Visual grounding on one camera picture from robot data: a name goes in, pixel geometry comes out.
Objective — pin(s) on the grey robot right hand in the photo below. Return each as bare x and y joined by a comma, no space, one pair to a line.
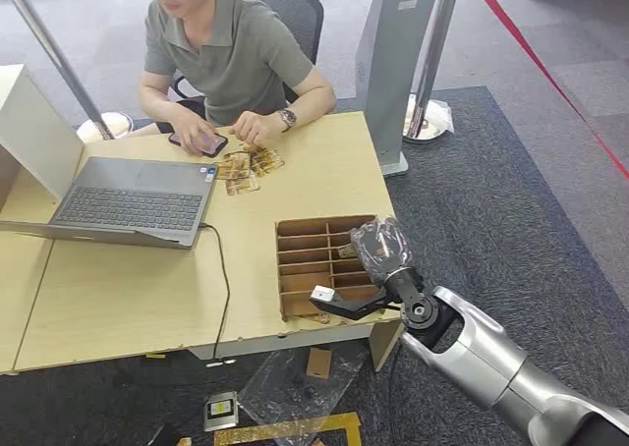
380,248

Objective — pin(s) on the black mesh office chair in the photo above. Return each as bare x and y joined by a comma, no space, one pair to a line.
292,10

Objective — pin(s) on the small grey power box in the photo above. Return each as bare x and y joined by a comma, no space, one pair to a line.
221,410

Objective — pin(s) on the white box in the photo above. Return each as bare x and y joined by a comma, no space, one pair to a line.
34,130

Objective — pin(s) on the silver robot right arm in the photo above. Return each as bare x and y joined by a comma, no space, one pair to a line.
491,358

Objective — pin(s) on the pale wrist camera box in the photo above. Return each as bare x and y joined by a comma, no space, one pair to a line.
322,294

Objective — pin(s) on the gold card in organizer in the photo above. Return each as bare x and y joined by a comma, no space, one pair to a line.
346,251

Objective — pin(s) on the small cardboard piece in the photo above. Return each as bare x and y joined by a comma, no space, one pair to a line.
319,363

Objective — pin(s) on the wooden slotted card organizer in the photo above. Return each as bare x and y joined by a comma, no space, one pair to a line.
304,280

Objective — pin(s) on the person's right forearm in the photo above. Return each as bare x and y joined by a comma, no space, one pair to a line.
157,101

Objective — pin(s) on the black smartphone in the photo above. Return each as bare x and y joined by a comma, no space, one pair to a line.
214,145

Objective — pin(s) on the person's right hand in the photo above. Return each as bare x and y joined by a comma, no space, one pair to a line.
189,130

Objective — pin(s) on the wristwatch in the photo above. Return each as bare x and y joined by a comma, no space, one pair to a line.
288,118

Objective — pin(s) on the clear plastic sheet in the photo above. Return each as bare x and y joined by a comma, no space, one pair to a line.
290,384

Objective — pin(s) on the grey kiosk stand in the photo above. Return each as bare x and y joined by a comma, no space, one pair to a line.
388,72

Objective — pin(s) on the chrome stanchion pole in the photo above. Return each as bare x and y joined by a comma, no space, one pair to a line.
53,52
430,72

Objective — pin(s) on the grey laptop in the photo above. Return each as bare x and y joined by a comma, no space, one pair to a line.
143,196

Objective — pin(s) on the person's left hand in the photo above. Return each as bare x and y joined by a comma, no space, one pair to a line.
255,129

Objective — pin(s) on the person's left forearm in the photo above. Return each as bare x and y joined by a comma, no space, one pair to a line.
309,101

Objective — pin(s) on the person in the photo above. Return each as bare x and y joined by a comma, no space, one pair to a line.
235,59

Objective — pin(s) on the light wooden desk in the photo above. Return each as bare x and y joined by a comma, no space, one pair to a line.
304,189
17,287

